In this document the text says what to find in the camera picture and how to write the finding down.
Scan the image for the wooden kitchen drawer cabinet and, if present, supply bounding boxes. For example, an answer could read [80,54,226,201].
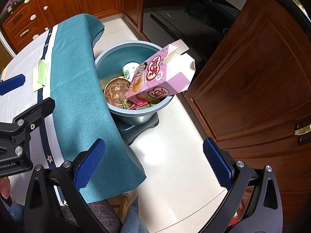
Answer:
[0,0,144,52]

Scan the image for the striped teal tablecloth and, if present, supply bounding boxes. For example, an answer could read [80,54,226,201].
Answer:
[0,13,146,204]

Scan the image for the white paper cup leaf print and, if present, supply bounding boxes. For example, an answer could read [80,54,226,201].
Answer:
[122,63,141,82]

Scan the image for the blue denim cloth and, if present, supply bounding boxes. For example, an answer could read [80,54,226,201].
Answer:
[120,195,151,233]

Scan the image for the dark grey woven fabric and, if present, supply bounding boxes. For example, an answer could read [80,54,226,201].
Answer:
[61,199,122,233]

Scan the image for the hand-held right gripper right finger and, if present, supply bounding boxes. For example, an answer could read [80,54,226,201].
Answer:
[203,137,283,233]

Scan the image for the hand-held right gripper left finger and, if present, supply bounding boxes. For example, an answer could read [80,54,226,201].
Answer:
[23,138,106,233]

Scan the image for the black built-in oven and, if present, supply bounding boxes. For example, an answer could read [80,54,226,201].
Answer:
[141,0,253,62]

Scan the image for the green sticky notes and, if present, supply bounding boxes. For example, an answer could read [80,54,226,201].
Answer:
[32,68,45,93]

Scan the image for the pink cardboard box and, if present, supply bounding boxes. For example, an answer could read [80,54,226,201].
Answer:
[126,39,196,103]

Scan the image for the wooden panel cabinet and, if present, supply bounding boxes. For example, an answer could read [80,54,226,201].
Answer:
[182,0,311,233]

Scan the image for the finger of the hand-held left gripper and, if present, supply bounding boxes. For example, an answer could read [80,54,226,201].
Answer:
[13,97,56,139]
[0,75,26,96]

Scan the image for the wooden table leg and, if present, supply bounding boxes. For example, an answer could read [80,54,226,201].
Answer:
[107,194,130,221]

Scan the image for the person's left hand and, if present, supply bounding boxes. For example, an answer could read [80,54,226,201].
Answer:
[0,177,11,199]

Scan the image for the blue trash bin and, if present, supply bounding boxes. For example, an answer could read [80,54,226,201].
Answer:
[94,41,174,146]

